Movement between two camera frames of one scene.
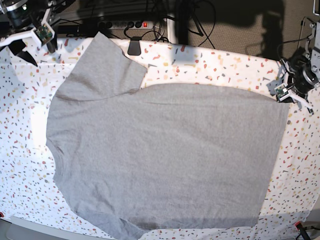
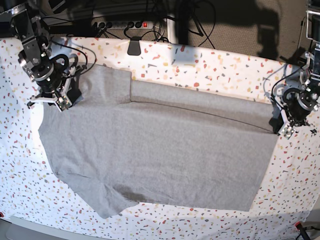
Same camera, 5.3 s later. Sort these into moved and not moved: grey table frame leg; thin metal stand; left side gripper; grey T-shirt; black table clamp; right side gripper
Moved: right side gripper; left side gripper; thin metal stand; grey T-shirt
Not moved: grey table frame leg; black table clamp
